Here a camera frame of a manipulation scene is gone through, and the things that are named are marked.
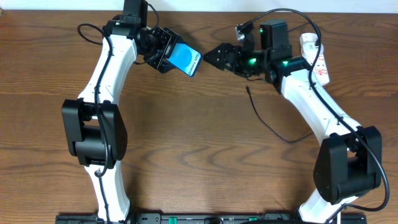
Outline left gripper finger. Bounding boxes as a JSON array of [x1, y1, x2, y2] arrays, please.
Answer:
[[169, 29, 187, 44], [152, 59, 174, 73]]

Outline blue Samsung smartphone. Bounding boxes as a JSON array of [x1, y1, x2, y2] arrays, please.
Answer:
[[167, 43, 202, 77]]

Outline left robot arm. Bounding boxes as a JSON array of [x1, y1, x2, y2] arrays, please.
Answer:
[[55, 0, 201, 223]]

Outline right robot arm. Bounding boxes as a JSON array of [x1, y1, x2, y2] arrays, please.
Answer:
[[204, 19, 382, 223]]

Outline white charger plug adapter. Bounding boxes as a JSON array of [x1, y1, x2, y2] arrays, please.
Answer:
[[300, 32, 320, 48]]

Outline white power strip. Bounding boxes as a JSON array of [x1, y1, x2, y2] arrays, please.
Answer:
[[301, 42, 330, 86]]

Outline black charging cable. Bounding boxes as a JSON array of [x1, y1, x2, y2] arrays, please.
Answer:
[[245, 22, 322, 144]]

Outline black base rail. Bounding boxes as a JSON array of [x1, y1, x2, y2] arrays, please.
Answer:
[[55, 212, 368, 224]]

